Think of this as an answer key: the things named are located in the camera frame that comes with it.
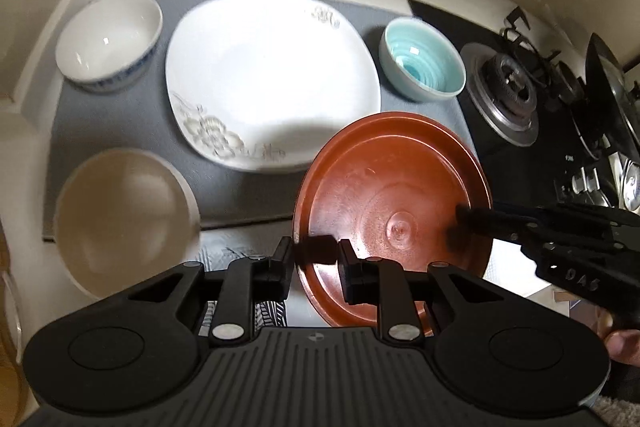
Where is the red-brown round plate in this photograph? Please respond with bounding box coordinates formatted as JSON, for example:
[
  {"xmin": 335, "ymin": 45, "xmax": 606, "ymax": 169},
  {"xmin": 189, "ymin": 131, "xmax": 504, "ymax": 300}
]
[{"xmin": 293, "ymin": 112, "xmax": 492, "ymax": 326}]

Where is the white bowl blue pattern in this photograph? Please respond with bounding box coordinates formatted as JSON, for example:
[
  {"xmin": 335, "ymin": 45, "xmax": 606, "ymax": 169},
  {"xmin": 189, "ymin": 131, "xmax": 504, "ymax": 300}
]
[{"xmin": 55, "ymin": 0, "xmax": 164, "ymax": 93}]

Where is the person's right hand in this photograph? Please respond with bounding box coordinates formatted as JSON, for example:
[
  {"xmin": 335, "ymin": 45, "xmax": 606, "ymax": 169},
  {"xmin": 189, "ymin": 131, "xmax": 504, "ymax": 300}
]
[{"xmin": 596, "ymin": 308, "xmax": 640, "ymax": 367}]

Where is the black white patterned mat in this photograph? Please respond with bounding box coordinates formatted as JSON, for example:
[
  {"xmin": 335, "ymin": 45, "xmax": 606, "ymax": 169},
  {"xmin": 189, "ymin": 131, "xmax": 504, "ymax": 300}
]
[{"xmin": 204, "ymin": 237, "xmax": 294, "ymax": 345}]

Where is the black gas stove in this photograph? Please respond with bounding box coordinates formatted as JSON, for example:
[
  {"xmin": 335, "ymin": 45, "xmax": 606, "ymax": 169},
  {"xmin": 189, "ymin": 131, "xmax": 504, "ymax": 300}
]
[{"xmin": 409, "ymin": 0, "xmax": 639, "ymax": 212}]

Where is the beige large bowl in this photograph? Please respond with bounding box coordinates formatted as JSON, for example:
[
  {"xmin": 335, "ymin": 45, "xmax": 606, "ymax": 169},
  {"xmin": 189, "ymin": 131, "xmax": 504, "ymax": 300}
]
[{"xmin": 53, "ymin": 148, "xmax": 201, "ymax": 299}]

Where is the dark wok pan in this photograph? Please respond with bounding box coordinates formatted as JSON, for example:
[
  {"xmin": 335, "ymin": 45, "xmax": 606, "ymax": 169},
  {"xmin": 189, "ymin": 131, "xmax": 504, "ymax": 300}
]
[{"xmin": 585, "ymin": 32, "xmax": 639, "ymax": 162}]

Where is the light blue ceramic bowl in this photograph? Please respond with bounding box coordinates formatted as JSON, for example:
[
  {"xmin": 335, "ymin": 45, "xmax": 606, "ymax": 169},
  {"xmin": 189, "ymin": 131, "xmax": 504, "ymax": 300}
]
[{"xmin": 378, "ymin": 17, "xmax": 466, "ymax": 102}]

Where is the white square floral plate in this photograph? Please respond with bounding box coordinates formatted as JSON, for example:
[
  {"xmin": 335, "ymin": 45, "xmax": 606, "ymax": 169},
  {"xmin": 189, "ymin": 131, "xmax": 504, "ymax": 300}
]
[{"xmin": 165, "ymin": 0, "xmax": 381, "ymax": 172}]

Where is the wooden cutting board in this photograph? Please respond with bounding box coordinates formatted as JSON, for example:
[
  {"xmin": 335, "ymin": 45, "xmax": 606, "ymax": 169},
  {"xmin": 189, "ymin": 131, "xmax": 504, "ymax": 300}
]
[{"xmin": 1, "ymin": 231, "xmax": 28, "ymax": 426}]

